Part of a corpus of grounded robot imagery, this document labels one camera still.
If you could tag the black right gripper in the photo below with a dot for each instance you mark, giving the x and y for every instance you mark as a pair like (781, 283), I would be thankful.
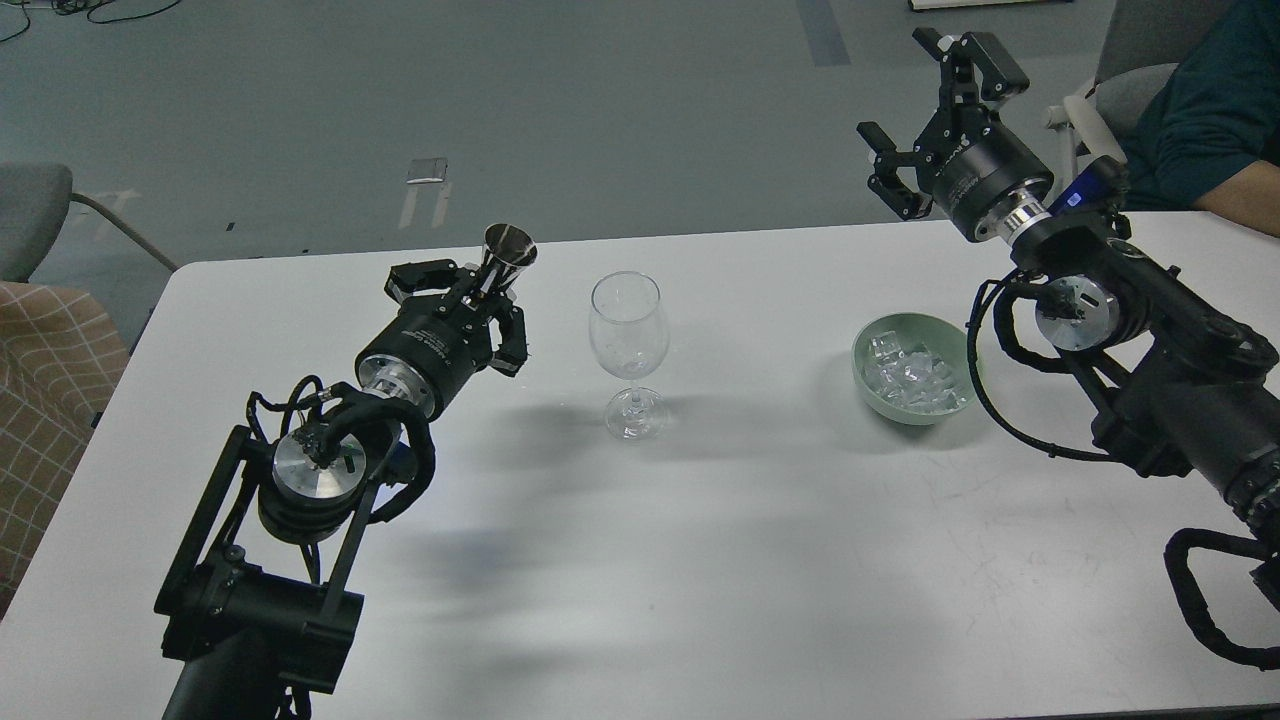
(966, 161)

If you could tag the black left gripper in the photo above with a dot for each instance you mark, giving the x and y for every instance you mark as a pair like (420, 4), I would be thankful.
(430, 351)

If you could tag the steel double jigger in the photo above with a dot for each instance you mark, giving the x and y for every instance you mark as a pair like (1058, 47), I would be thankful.
(508, 252)

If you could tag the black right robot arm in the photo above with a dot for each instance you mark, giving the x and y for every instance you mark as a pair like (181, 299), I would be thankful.
(1177, 385)

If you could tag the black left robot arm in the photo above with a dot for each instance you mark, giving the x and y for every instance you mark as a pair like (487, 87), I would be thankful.
(256, 598)

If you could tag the clear wine glass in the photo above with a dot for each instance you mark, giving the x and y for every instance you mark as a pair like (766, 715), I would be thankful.
(629, 336)

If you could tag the pile of ice cubes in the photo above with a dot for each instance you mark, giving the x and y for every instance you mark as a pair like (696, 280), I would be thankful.
(912, 378)

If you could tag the metal floor plate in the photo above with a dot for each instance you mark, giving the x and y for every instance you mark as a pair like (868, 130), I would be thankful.
(427, 171)

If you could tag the grey office chair right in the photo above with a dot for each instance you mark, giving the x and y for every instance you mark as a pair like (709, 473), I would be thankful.
(1145, 42)

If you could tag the green bowl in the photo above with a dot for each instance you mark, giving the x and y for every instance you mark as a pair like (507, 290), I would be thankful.
(944, 339)

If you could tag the person in teal shirt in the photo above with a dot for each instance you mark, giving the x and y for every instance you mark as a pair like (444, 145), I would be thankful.
(1208, 141)

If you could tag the grey chair left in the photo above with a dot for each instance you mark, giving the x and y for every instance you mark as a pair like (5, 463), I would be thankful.
(35, 202)

